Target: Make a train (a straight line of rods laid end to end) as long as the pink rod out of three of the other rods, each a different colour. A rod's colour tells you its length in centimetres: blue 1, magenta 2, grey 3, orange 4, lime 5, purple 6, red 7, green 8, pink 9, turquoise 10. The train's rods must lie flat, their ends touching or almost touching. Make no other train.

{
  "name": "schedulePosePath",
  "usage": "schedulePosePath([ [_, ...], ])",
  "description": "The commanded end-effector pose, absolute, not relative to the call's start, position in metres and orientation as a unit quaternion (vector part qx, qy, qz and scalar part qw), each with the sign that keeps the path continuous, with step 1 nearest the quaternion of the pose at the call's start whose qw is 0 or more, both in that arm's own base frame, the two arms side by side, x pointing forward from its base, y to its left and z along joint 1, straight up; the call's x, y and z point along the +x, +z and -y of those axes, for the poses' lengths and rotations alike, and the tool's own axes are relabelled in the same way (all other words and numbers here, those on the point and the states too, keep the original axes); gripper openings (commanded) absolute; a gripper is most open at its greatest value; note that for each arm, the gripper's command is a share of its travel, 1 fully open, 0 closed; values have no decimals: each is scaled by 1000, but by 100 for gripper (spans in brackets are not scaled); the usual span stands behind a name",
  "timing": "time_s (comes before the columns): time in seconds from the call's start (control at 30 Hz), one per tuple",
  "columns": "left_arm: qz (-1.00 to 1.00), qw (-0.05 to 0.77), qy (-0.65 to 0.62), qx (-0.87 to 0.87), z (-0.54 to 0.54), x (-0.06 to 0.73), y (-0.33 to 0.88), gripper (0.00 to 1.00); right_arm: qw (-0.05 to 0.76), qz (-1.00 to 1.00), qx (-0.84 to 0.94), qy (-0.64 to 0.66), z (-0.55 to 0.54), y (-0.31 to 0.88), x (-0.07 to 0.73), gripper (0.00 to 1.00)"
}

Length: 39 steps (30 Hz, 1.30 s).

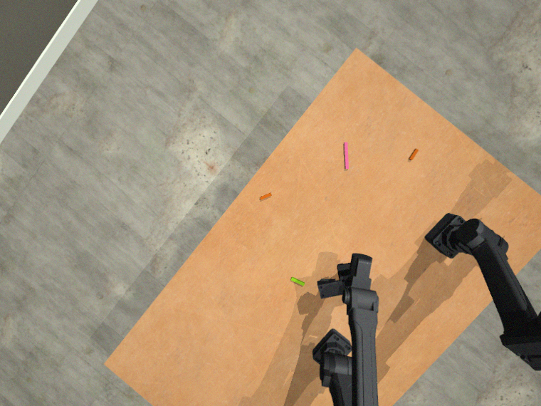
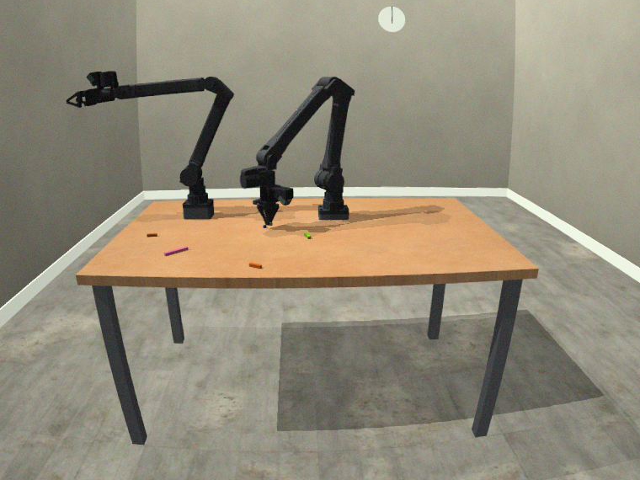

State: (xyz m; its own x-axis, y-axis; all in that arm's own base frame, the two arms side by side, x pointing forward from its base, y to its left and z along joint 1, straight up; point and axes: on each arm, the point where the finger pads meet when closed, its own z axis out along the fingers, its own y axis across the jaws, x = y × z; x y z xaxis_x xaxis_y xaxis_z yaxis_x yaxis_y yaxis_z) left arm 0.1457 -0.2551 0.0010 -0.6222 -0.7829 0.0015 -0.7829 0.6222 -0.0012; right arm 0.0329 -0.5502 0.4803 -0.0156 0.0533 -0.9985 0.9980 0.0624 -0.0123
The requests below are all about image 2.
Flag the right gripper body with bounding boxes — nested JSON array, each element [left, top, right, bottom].
[[78, 89, 102, 106]]

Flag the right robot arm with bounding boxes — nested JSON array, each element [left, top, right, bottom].
[[87, 71, 234, 208]]

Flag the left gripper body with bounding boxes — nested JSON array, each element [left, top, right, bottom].
[[253, 185, 279, 210]]

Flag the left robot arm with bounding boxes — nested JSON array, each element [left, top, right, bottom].
[[240, 77, 355, 215]]

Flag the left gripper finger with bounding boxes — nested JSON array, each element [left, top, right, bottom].
[[264, 206, 279, 222], [257, 206, 274, 226]]

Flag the pink rod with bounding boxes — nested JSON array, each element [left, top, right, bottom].
[[164, 247, 189, 256]]

